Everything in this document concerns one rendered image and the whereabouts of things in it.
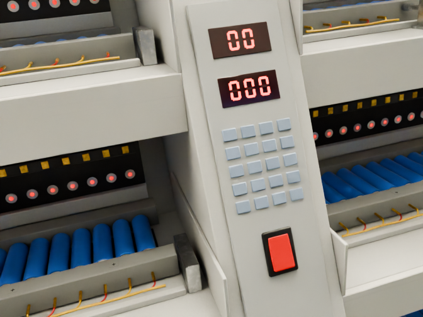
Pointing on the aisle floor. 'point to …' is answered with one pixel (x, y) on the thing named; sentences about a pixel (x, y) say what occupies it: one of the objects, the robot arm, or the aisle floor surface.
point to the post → (198, 188)
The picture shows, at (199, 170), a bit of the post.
